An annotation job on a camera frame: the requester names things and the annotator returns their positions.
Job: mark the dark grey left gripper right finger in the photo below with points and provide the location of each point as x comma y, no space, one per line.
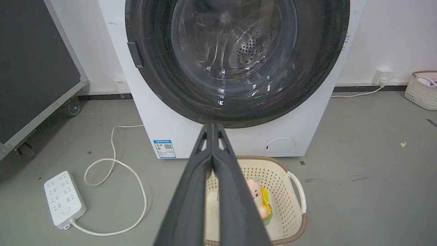
239,205

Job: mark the white front-load washing machine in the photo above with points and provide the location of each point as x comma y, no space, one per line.
164,112

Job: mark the pink and yellow doll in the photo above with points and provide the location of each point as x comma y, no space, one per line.
262,201

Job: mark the white wall outlet plate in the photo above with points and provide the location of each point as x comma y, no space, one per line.
121,86

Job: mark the blue energy label sticker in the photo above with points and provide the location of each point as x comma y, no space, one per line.
165,149

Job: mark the white wall socket plug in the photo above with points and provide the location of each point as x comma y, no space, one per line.
382,77

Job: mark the black panel on wheeled frame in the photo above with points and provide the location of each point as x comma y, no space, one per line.
30,68

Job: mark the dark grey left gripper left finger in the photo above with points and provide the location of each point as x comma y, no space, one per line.
191,201

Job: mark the small cream woven basket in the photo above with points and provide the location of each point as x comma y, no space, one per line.
422,90

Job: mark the cream perforated laundry basket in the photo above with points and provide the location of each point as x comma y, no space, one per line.
286,198

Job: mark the white power strip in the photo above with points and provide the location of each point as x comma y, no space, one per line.
64,199

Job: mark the round black washing machine door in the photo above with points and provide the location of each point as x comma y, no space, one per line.
235,61

